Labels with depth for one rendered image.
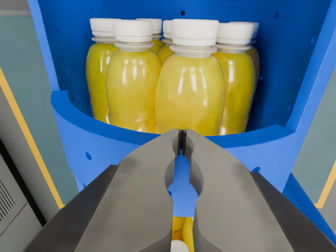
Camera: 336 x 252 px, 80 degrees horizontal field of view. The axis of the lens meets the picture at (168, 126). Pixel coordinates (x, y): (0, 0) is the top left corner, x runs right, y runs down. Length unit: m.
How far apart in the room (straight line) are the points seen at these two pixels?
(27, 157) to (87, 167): 1.98
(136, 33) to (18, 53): 1.53
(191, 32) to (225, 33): 0.07
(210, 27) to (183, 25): 0.02
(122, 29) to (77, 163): 0.13
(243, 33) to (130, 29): 0.11
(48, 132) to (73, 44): 1.61
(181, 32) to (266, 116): 0.21
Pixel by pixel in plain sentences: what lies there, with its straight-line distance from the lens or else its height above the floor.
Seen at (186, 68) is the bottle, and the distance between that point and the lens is 0.17.
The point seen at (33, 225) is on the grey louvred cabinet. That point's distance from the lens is 2.53.
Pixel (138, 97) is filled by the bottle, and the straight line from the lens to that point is 0.21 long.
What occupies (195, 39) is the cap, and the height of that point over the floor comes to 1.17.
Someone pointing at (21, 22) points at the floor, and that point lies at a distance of 1.65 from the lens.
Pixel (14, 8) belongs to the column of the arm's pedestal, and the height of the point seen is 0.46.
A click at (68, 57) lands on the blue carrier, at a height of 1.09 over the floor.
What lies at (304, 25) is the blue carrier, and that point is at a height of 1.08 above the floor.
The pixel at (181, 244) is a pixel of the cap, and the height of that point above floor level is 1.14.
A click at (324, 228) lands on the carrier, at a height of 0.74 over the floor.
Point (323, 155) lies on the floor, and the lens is 2.02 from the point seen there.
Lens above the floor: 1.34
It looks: 61 degrees down
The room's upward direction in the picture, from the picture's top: 174 degrees counter-clockwise
